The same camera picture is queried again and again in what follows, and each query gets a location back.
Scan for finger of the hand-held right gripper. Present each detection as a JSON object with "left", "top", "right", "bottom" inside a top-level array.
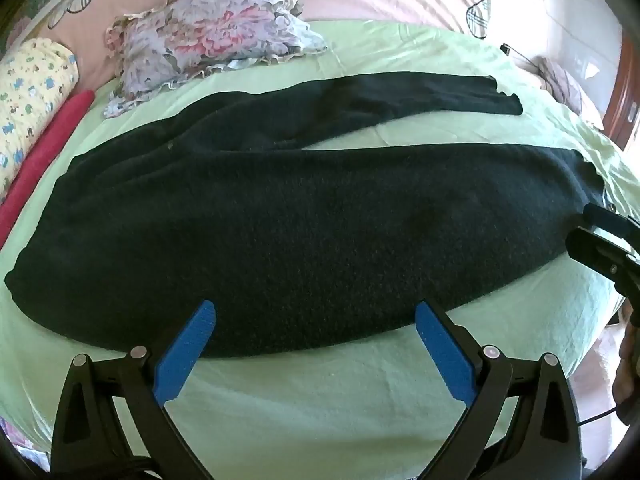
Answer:
[
  {"left": 584, "top": 202, "right": 640, "bottom": 248},
  {"left": 566, "top": 229, "right": 640, "bottom": 281}
]

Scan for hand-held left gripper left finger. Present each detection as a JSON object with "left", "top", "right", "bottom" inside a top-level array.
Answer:
[{"left": 50, "top": 300, "right": 218, "bottom": 480}]

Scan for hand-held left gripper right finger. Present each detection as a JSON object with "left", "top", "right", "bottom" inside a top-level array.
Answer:
[{"left": 415, "top": 300, "right": 586, "bottom": 480}]

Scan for black pants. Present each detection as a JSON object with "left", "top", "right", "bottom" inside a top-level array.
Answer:
[{"left": 4, "top": 74, "right": 608, "bottom": 359}]

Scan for person's right hand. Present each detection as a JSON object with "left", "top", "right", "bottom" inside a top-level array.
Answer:
[{"left": 614, "top": 320, "right": 640, "bottom": 411}]

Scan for light green bed sheet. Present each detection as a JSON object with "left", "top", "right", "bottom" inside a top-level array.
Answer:
[{"left": 0, "top": 20, "right": 640, "bottom": 466}]

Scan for red rolled cloth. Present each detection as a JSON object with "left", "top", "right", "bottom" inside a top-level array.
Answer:
[{"left": 0, "top": 90, "right": 97, "bottom": 251}]

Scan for floral ruffled pillow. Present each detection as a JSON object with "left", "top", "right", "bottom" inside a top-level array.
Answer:
[{"left": 102, "top": 0, "right": 328, "bottom": 120}]

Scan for brown wooden door frame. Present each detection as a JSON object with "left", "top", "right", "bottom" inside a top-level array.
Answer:
[{"left": 602, "top": 25, "right": 640, "bottom": 151}]

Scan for black cable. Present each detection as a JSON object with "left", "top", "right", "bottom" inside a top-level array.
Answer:
[{"left": 577, "top": 407, "right": 623, "bottom": 427}]

